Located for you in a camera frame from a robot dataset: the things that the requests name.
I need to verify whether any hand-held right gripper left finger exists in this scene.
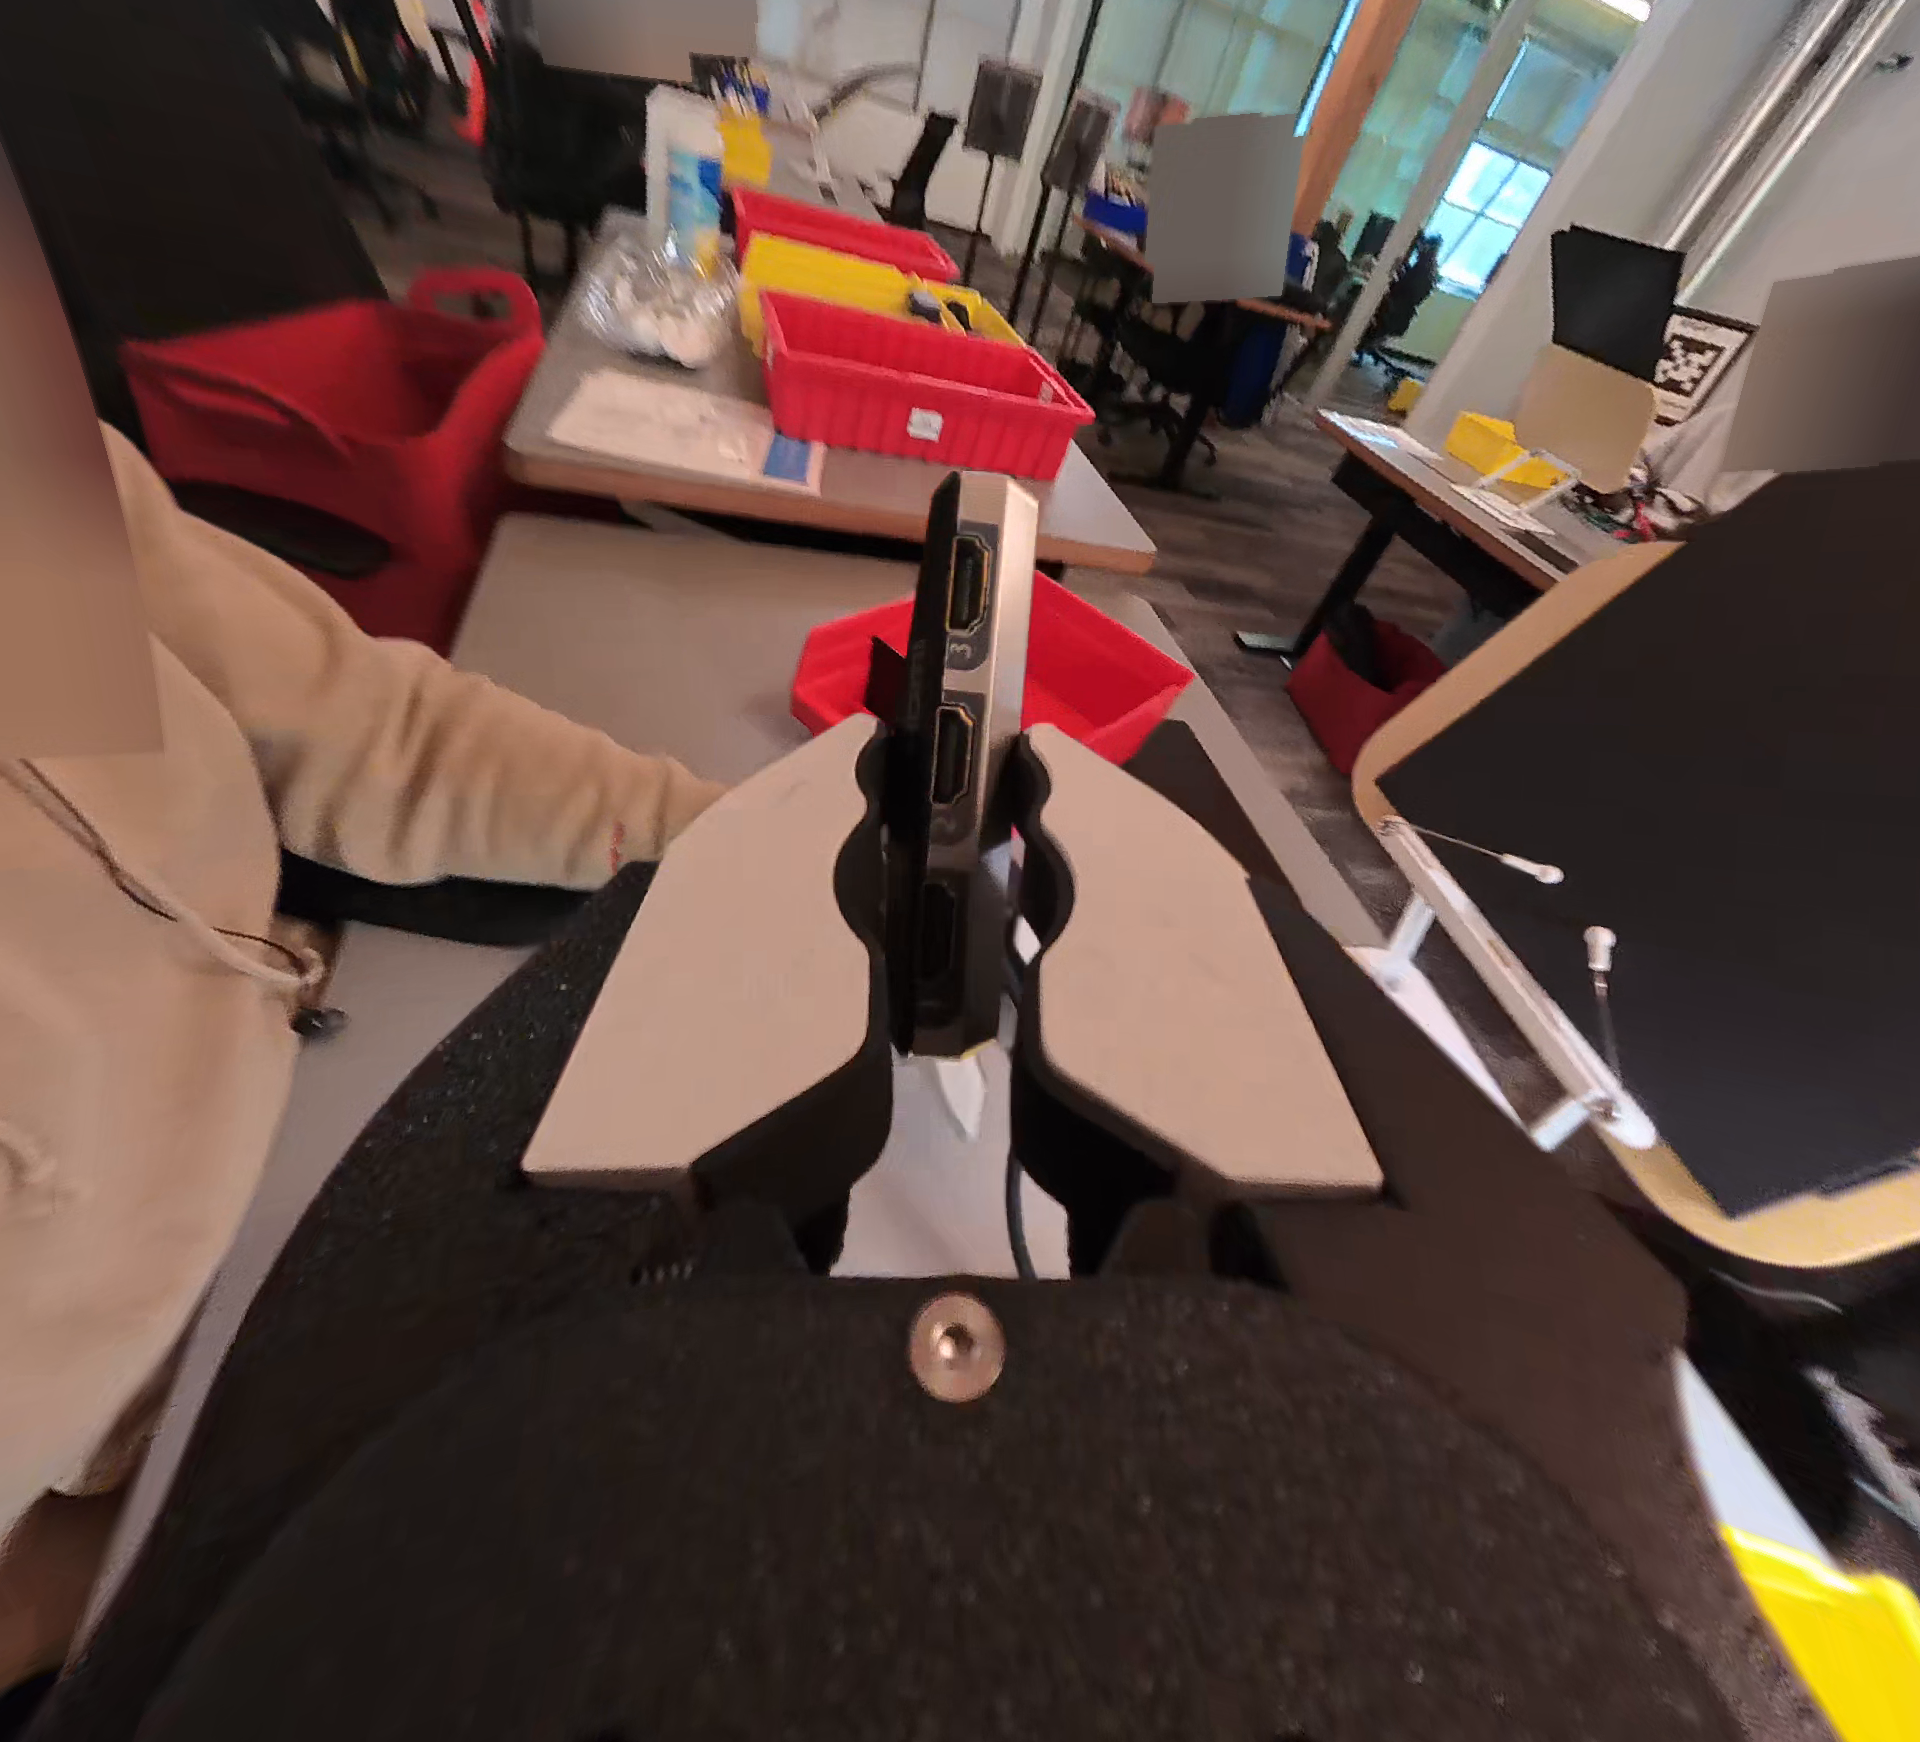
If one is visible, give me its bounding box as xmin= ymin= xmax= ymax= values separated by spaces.
xmin=520 ymin=711 xmax=893 ymax=1267

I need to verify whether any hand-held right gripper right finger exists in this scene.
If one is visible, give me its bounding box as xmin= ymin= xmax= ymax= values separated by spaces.
xmin=1006 ymin=727 xmax=1386 ymax=1270

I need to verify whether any red storage bin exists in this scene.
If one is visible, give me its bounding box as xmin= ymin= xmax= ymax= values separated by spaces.
xmin=790 ymin=567 xmax=1197 ymax=765

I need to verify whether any dark grey hdmi adapter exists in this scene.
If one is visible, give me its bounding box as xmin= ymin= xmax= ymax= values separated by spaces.
xmin=882 ymin=468 xmax=1044 ymax=1280

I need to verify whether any yellow storage bin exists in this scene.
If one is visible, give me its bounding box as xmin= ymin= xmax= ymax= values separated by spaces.
xmin=1721 ymin=1524 xmax=1920 ymax=1742

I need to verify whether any red storage crate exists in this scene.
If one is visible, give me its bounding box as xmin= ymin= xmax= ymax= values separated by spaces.
xmin=1287 ymin=617 xmax=1447 ymax=775

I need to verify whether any black clip microphone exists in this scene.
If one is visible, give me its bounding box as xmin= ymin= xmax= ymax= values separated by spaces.
xmin=12 ymin=757 xmax=351 ymax=1037

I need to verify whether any white tablet stand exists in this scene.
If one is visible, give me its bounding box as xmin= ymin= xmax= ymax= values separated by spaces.
xmin=1344 ymin=810 xmax=1661 ymax=1157

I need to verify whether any wooden top office desk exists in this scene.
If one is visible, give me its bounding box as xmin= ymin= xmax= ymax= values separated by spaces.
xmin=1232 ymin=406 xmax=1628 ymax=666
xmin=1072 ymin=204 xmax=1337 ymax=491

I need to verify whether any white paper sheet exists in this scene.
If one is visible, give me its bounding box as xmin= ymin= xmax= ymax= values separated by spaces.
xmin=544 ymin=368 xmax=784 ymax=477

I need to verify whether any person's beige hoodie torso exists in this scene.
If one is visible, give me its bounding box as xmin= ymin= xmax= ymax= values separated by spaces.
xmin=0 ymin=420 xmax=325 ymax=1496

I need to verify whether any red ribbed bin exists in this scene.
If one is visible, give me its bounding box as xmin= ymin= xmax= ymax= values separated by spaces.
xmin=757 ymin=291 xmax=1098 ymax=484
xmin=726 ymin=187 xmax=962 ymax=279

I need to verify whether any small yellow box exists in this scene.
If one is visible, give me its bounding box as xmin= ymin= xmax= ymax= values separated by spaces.
xmin=1447 ymin=410 xmax=1560 ymax=491

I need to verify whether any clear plastic bag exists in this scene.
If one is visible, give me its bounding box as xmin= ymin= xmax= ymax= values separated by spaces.
xmin=576 ymin=225 xmax=740 ymax=365

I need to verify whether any yellow ribbed bin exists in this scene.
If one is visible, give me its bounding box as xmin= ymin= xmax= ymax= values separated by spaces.
xmin=739 ymin=233 xmax=1030 ymax=355

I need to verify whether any small marker sign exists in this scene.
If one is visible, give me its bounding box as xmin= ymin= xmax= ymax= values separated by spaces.
xmin=1652 ymin=308 xmax=1757 ymax=426

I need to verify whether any white wipes canister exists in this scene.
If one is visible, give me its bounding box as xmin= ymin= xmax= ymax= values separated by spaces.
xmin=644 ymin=85 xmax=729 ymax=274

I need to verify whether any black panel on stand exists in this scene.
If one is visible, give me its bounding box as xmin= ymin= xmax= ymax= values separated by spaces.
xmin=959 ymin=58 xmax=1044 ymax=289
xmin=1040 ymin=96 xmax=1119 ymax=274

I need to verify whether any large black panel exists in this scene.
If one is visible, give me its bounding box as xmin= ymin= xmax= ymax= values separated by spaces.
xmin=0 ymin=0 xmax=390 ymax=455

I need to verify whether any red tub with handles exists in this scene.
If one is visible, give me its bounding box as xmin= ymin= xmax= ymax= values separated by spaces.
xmin=118 ymin=265 xmax=546 ymax=653

